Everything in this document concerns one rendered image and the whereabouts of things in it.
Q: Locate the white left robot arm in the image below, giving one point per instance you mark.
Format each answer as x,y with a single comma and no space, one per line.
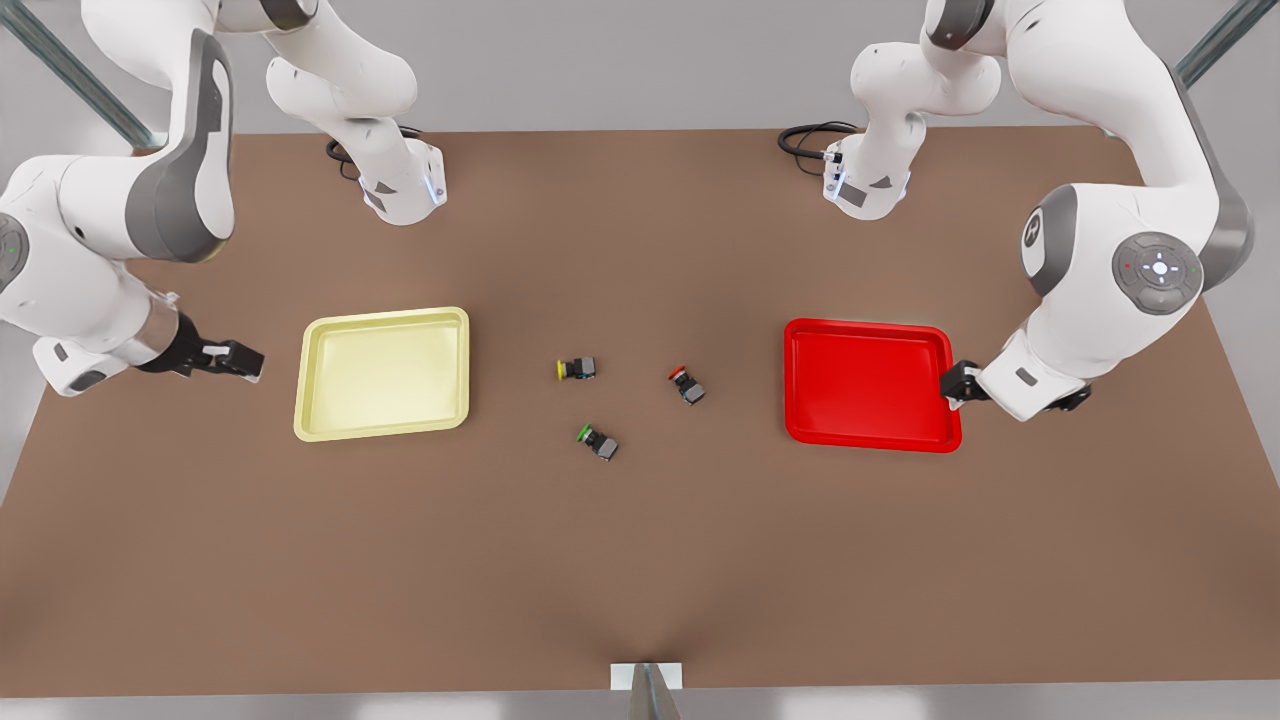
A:
1120,300

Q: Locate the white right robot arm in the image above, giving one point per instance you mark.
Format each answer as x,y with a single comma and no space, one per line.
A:
90,210

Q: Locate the red tray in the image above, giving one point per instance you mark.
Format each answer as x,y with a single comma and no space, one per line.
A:
868,385

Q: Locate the pale yellow tray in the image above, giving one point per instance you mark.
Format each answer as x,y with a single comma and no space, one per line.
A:
385,373

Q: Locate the red push-button switch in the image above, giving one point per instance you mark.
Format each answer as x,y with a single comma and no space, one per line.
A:
689,387

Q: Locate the yellow push-button switch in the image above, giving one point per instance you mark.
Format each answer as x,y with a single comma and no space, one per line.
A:
579,368

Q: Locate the green push-button switch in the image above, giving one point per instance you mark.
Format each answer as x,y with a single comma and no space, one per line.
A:
601,443

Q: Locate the silver frame post with foot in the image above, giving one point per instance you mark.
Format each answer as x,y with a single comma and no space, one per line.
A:
648,688

